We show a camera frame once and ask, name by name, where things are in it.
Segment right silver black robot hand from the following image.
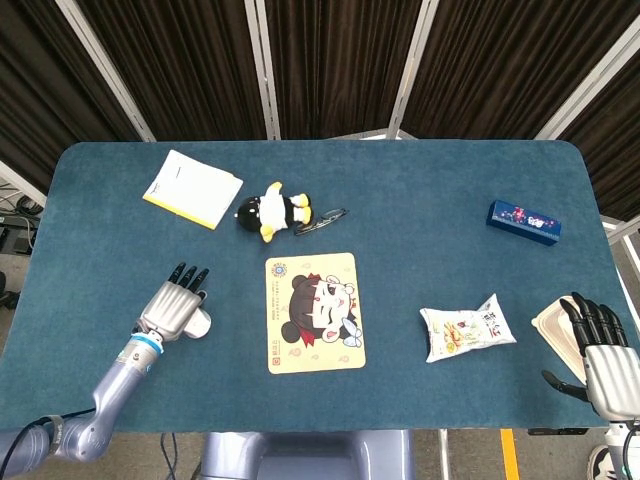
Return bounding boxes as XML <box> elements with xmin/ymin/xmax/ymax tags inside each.
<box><xmin>541</xmin><ymin>291</ymin><xmax>640</xmax><ymax>421</ymax></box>

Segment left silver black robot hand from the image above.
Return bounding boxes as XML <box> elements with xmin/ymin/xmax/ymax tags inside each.
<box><xmin>132</xmin><ymin>262</ymin><xmax>211</xmax><ymax>344</ymax></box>

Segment white computer mouse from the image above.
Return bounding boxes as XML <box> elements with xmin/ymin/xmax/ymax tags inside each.
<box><xmin>183</xmin><ymin>289</ymin><xmax>213</xmax><ymax>340</ymax></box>

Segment cartoon girl mouse pad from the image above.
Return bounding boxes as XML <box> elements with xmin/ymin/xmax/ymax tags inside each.
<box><xmin>264</xmin><ymin>252</ymin><xmax>367</xmax><ymax>375</ymax></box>

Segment beige takeout container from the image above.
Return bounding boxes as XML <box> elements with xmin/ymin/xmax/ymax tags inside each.
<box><xmin>530</xmin><ymin>295</ymin><xmax>589</xmax><ymax>381</ymax></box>

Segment white sneaker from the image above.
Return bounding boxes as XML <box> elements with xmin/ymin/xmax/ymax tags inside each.
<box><xmin>585</xmin><ymin>444</ymin><xmax>621</xmax><ymax>480</ymax></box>

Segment white yellow notebook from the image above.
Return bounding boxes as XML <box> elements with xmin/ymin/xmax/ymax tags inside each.
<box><xmin>142</xmin><ymin>148</ymin><xmax>245</xmax><ymax>231</ymax></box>

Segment yellow floor tape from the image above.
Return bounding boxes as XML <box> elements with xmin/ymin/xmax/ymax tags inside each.
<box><xmin>499</xmin><ymin>428</ymin><xmax>521</xmax><ymax>480</ymax></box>

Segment black white penguin plush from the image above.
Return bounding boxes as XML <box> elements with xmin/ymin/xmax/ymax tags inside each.
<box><xmin>234</xmin><ymin>181</ymin><xmax>314</xmax><ymax>245</ymax></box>

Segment white snack bag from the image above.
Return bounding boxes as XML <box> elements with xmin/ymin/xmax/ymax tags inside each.
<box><xmin>418</xmin><ymin>293</ymin><xmax>518</xmax><ymax>365</ymax></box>

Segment dark blue floral box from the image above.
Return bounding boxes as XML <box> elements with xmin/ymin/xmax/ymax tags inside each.
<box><xmin>485</xmin><ymin>199</ymin><xmax>563</xmax><ymax>249</ymax></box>

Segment grey robot torso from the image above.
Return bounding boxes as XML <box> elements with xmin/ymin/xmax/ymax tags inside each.
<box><xmin>199</xmin><ymin>430</ymin><xmax>416</xmax><ymax>480</ymax></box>

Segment dark brown curtain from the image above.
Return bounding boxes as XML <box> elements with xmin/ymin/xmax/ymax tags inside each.
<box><xmin>0</xmin><ymin>0</ymin><xmax>142</xmax><ymax>194</ymax></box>
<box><xmin>558</xmin><ymin>62</ymin><xmax>640</xmax><ymax>222</ymax></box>
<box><xmin>401</xmin><ymin>0</ymin><xmax>640</xmax><ymax>141</ymax></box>
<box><xmin>74</xmin><ymin>0</ymin><xmax>267</xmax><ymax>142</ymax></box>
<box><xmin>263</xmin><ymin>0</ymin><xmax>427</xmax><ymax>141</ymax></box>

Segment blue felt table cloth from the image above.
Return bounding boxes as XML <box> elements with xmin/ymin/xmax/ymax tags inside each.
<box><xmin>0</xmin><ymin>139</ymin><xmax>640</xmax><ymax>435</ymax></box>

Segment blue floor cable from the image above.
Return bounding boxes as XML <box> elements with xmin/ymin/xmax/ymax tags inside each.
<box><xmin>159</xmin><ymin>432</ymin><xmax>181</xmax><ymax>480</ymax></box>

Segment black frame eyeglasses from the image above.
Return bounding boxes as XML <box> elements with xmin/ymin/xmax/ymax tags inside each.
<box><xmin>293</xmin><ymin>208</ymin><xmax>351</xmax><ymax>237</ymax></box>

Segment white frame post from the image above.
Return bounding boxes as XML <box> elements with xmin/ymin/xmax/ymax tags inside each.
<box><xmin>54</xmin><ymin>0</ymin><xmax>157</xmax><ymax>143</ymax></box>
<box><xmin>386</xmin><ymin>0</ymin><xmax>442</xmax><ymax>141</ymax></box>
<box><xmin>243</xmin><ymin>0</ymin><xmax>282</xmax><ymax>141</ymax></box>
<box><xmin>533</xmin><ymin>27</ymin><xmax>640</xmax><ymax>141</ymax></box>

